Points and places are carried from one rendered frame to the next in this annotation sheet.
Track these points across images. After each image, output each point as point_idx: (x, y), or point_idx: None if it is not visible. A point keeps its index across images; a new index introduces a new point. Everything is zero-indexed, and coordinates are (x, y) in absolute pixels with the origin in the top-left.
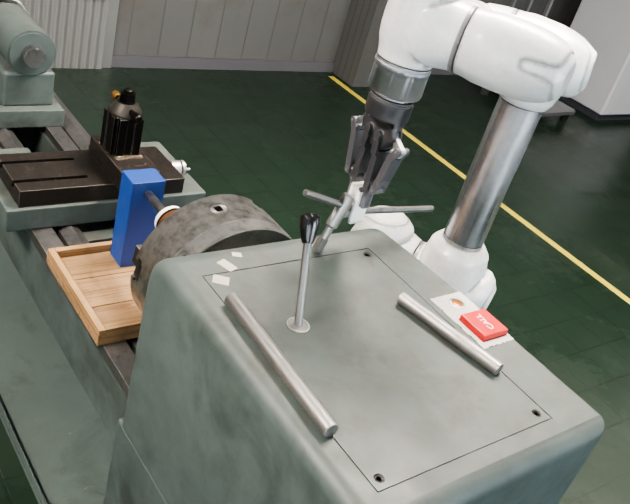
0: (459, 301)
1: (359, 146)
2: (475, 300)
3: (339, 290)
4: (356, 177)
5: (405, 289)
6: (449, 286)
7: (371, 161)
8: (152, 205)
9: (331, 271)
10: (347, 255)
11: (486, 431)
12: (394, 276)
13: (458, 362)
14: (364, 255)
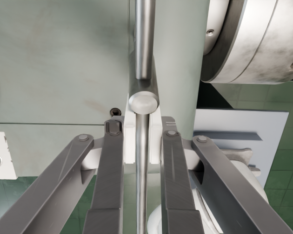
0: None
1: (223, 212)
2: (151, 224)
3: (35, 1)
4: (162, 143)
5: (28, 113)
6: (29, 174)
7: (112, 188)
8: None
9: (86, 23)
10: (120, 81)
11: None
12: (58, 117)
13: None
14: (114, 107)
